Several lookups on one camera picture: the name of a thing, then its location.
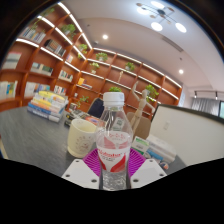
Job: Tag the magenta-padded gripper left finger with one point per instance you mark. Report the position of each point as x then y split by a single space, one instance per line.
78 171

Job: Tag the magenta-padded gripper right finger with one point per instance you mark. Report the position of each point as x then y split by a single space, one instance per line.
150 171

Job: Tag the clear plastic water bottle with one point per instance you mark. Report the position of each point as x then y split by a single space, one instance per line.
113 143

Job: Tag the small printed badge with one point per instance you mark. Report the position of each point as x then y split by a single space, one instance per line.
163 165

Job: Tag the cream mug with red drawing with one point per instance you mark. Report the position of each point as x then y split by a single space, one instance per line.
80 138

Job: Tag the tan chair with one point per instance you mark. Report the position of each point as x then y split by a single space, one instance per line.
144 128

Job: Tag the dark book with orange cover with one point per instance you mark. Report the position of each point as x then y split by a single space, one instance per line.
78 115

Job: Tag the wooden artist mannequin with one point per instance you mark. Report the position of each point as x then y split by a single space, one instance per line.
141 106

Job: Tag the dark blue chair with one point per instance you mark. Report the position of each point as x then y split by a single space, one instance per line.
95 108

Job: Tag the colourful stack of books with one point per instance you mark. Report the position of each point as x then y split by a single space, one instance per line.
46 106

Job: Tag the grey curtain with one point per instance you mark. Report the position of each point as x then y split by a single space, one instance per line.
205 106

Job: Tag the window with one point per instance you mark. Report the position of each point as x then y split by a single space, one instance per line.
222 110

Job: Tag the recessed ceiling light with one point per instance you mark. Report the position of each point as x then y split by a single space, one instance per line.
181 71
105 36

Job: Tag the orange wooden shelf unit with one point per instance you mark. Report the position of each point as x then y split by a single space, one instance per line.
40 56

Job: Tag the ceiling air vent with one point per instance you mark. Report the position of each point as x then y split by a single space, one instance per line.
172 43

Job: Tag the branched ceiling lamp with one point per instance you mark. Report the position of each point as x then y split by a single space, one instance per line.
156 26

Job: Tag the white wall socket plate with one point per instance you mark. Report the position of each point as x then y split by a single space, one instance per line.
165 126

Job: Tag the white wall poster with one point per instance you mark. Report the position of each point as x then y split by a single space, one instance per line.
182 100

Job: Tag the black track light rail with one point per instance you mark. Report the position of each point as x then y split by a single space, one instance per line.
195 94

